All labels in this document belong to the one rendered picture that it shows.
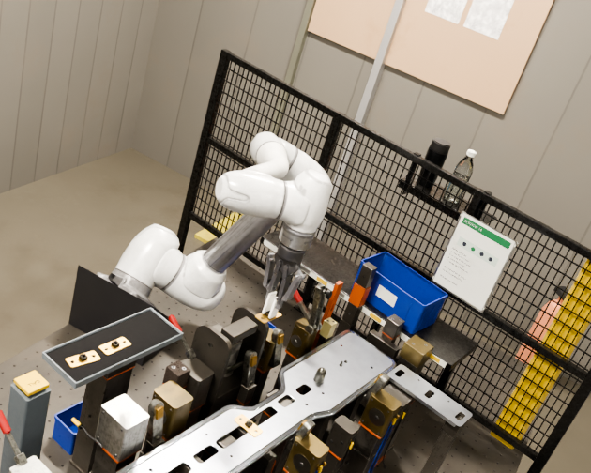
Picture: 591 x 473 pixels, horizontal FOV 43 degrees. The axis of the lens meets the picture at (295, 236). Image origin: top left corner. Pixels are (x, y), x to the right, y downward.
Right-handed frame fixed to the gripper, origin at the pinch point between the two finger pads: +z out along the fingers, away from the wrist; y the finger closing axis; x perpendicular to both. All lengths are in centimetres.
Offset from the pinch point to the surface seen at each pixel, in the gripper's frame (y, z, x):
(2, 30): -264, 18, 83
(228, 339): -4.3, 11.8, -9.4
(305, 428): 26.4, 22.0, -6.4
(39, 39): -270, 25, 112
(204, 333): -11.9, 14.6, -10.7
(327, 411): 21.6, 30.1, 15.2
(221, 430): 8.6, 31.3, -18.0
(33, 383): -20, 17, -61
